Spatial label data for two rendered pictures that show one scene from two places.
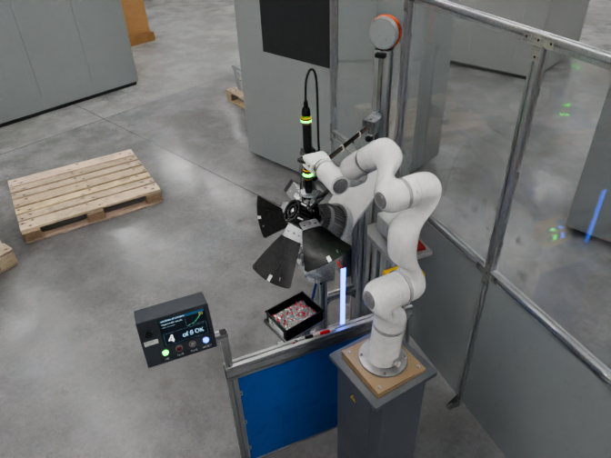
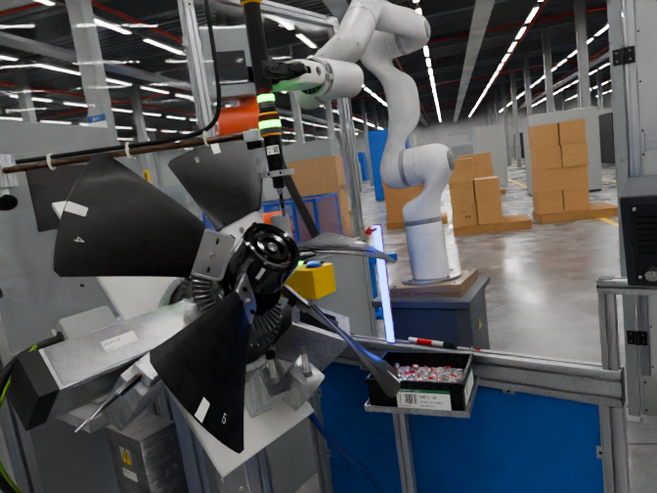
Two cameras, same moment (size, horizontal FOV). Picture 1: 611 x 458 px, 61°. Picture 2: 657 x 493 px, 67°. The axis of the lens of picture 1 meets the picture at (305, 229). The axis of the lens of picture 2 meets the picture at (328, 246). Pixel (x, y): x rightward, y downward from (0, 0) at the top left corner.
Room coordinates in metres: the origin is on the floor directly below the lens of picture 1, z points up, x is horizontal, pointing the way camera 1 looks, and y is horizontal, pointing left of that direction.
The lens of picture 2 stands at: (2.41, 0.93, 1.35)
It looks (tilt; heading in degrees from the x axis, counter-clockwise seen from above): 9 degrees down; 240
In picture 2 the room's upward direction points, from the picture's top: 8 degrees counter-clockwise
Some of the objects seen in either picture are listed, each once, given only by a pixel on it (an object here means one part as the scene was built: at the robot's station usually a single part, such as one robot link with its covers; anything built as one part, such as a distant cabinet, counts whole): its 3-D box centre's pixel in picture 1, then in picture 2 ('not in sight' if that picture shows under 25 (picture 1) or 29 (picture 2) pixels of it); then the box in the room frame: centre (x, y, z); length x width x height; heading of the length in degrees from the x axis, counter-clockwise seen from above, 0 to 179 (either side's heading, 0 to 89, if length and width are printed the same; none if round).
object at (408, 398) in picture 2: (295, 315); (421, 380); (1.71, 0.06, 0.85); 0.22 x 0.17 x 0.07; 126
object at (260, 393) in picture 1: (324, 392); (442, 486); (1.59, -0.06, 0.45); 0.82 x 0.02 x 0.66; 111
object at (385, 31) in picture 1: (385, 32); not in sight; (2.56, -0.42, 1.88); 0.16 x 0.07 x 0.16; 56
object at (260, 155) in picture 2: (309, 184); (269, 153); (1.97, -0.03, 1.40); 0.09 x 0.07 x 0.10; 146
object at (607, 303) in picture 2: (225, 348); (608, 323); (1.43, 0.34, 0.96); 0.03 x 0.03 x 0.20; 21
